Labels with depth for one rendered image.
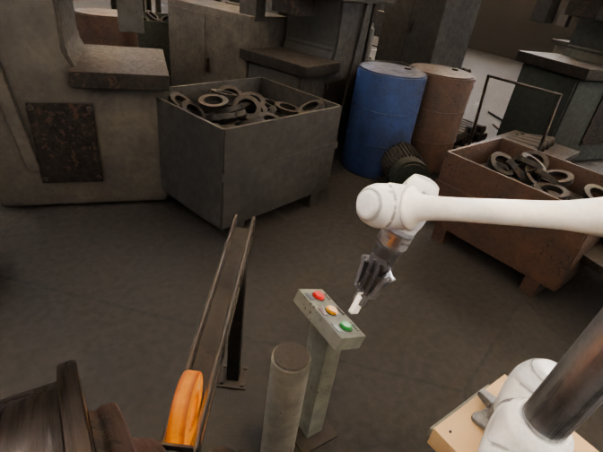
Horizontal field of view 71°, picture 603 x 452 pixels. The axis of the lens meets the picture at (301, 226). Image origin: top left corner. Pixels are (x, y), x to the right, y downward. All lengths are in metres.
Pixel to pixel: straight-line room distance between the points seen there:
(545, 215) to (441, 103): 2.96
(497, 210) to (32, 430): 0.92
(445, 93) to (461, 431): 2.99
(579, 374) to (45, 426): 0.93
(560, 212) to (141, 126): 2.37
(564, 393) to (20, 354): 1.94
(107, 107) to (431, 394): 2.33
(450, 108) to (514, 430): 3.16
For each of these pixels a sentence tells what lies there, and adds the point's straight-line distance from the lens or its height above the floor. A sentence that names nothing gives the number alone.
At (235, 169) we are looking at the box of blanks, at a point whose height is 0.49.
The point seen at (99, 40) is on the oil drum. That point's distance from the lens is 4.93.
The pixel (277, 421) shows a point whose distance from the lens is 1.49.
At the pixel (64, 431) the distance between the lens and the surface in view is 0.22.
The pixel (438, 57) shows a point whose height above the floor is 0.85.
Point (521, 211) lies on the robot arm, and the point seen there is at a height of 1.12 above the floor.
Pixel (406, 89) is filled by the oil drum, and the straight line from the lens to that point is 3.57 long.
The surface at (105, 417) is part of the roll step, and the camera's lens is 0.29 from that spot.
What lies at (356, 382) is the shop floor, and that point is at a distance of 1.98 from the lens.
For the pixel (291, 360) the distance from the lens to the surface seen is 1.31.
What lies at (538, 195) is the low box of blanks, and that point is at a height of 0.60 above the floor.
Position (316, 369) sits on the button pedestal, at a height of 0.37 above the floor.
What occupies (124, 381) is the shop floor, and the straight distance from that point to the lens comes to 1.96.
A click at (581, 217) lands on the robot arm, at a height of 1.14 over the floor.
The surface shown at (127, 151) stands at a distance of 2.92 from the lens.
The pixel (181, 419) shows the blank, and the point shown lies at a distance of 0.91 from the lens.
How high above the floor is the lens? 1.51
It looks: 31 degrees down
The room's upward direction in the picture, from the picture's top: 8 degrees clockwise
